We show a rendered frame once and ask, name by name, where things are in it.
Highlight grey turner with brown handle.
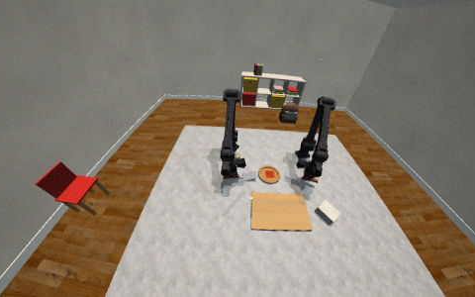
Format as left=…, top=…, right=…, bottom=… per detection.
left=284, top=171, right=313, bottom=182
left=237, top=171, right=257, bottom=181

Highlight light wooden cutting board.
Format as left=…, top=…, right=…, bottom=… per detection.
left=251, top=192, right=313, bottom=231

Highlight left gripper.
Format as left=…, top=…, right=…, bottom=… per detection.
left=304, top=172, right=315, bottom=180

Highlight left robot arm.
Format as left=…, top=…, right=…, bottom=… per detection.
left=295, top=97, right=335, bottom=177

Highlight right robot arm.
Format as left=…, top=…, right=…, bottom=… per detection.
left=221, top=89, right=246, bottom=176

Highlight cheese pizza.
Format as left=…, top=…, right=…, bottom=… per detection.
left=258, top=165, right=280, bottom=184

